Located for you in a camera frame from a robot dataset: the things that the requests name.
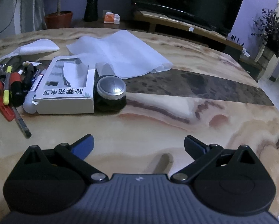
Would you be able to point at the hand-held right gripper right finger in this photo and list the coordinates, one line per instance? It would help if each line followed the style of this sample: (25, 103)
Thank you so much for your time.
(195, 144)

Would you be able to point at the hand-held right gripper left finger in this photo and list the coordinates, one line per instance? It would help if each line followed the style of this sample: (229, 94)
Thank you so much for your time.
(83, 147)

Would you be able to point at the white window box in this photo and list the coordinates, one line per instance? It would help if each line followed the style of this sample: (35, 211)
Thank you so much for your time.
(60, 98)

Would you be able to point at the yellow highlighter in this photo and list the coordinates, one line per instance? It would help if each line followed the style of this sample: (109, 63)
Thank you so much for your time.
(7, 93)

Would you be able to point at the red black marker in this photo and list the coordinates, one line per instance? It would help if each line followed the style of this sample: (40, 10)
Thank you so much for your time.
(16, 81)

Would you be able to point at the small tan ointment tube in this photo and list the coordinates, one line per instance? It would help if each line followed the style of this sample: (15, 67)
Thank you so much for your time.
(28, 63)

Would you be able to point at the translucent white plastic sheet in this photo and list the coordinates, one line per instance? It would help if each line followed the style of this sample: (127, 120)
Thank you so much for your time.
(120, 49)

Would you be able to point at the white cloth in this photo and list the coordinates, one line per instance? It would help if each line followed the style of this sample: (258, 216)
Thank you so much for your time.
(36, 46)

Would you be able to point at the glasses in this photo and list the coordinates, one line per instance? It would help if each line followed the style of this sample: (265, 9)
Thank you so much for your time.
(1, 68)

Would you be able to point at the woven vase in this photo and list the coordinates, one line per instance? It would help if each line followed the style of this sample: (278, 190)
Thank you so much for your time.
(266, 56)

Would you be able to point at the low wooden media cabinet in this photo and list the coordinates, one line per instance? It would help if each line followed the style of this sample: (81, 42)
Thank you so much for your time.
(97, 23)

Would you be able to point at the wooden television riser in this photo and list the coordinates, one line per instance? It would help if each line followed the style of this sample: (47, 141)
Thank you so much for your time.
(172, 19)

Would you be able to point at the potted green tree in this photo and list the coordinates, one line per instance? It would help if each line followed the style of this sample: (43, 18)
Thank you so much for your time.
(59, 19)

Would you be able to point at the orange tissue pack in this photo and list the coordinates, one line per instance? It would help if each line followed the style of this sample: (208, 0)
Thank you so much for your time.
(109, 18)

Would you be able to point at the dried flower bouquet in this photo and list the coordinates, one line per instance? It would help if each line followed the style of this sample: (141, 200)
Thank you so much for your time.
(272, 32)

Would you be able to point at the black cone speaker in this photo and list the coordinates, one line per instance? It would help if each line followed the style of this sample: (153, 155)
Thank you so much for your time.
(91, 9)

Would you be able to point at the grey curtain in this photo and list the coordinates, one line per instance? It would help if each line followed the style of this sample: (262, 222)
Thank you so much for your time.
(32, 4)

